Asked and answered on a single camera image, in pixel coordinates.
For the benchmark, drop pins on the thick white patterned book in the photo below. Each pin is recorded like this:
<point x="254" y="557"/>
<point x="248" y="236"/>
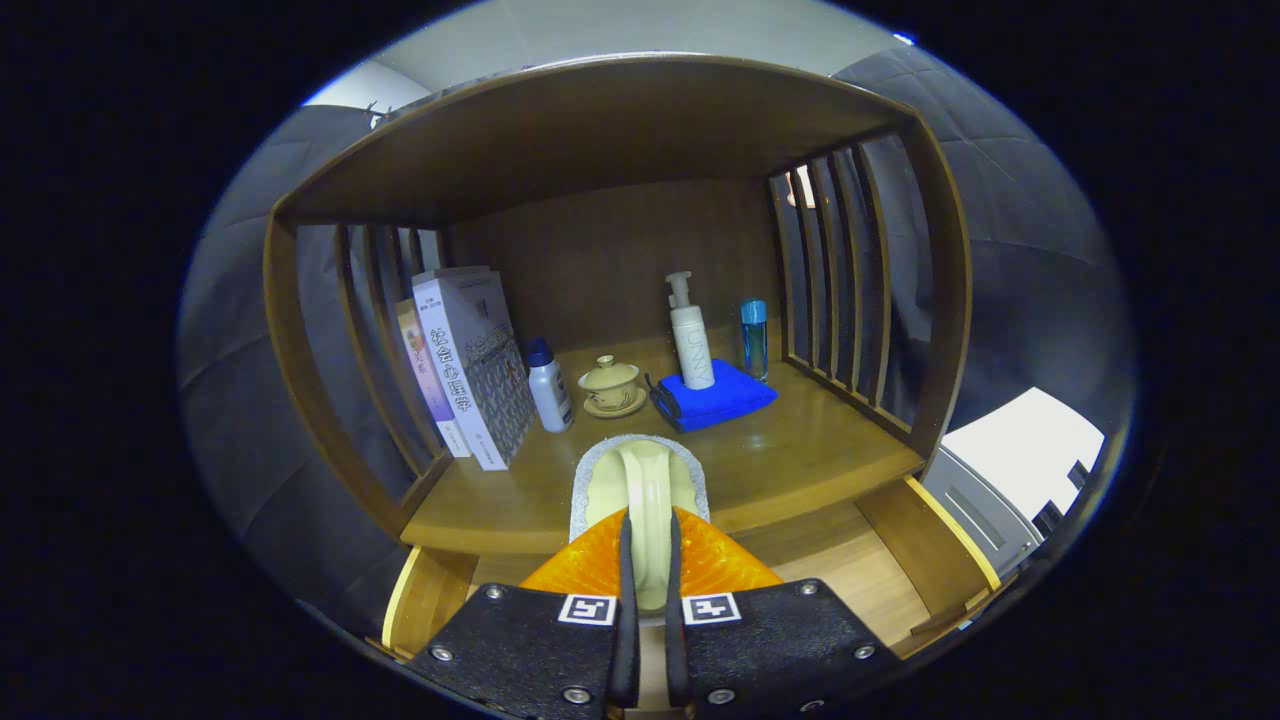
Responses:
<point x="470" y="360"/>

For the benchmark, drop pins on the pink purple book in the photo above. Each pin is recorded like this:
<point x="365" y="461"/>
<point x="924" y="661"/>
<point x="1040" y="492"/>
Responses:
<point x="425" y="370"/>

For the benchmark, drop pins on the beige ceramic saucer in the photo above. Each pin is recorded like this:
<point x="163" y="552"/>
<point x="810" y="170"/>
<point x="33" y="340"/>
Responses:
<point x="615" y="408"/>

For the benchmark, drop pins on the clear blue bottle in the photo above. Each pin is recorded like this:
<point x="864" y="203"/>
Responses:
<point x="754" y="345"/>

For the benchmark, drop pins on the white pump bottle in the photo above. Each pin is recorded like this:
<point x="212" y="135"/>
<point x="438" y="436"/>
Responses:
<point x="692" y="340"/>

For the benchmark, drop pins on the white drawer unit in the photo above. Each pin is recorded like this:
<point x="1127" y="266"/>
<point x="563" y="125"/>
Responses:
<point x="1020" y="440"/>

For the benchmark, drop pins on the blue folded cloth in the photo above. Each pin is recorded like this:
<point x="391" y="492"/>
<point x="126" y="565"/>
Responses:
<point x="725" y="400"/>

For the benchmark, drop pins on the brown wooden cabinet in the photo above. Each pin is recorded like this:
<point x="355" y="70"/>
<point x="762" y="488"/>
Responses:
<point x="620" y="250"/>

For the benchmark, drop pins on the beige lidded ceramic teacup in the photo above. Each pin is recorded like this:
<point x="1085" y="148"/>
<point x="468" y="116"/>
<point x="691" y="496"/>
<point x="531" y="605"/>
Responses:
<point x="608" y="378"/>

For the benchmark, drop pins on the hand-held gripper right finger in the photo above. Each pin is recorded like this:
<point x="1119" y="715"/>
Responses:
<point x="672" y="650"/>

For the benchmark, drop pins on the brown wooden drawer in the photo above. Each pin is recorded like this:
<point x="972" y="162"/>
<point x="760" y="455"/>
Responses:
<point x="850" y="570"/>

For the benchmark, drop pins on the brown wooden countertop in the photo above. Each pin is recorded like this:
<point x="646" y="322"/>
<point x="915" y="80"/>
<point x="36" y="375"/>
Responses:
<point x="800" y="450"/>

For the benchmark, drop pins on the small black block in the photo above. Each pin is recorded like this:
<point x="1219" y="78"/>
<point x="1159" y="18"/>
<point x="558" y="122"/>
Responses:
<point x="1048" y="518"/>
<point x="1078" y="475"/>

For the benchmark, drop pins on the black backdrop cloth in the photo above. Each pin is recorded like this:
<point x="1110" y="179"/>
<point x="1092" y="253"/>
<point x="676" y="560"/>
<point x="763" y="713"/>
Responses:
<point x="240" y="400"/>

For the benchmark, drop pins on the small white bottle blue cap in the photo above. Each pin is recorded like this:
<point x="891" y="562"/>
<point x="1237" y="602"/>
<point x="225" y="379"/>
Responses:
<point x="550" y="395"/>

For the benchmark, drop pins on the green scrub brush grey pad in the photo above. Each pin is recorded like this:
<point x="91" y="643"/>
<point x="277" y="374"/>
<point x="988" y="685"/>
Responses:
<point x="645" y="500"/>

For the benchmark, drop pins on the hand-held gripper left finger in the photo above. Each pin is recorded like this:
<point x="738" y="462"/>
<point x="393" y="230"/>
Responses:
<point x="627" y="640"/>

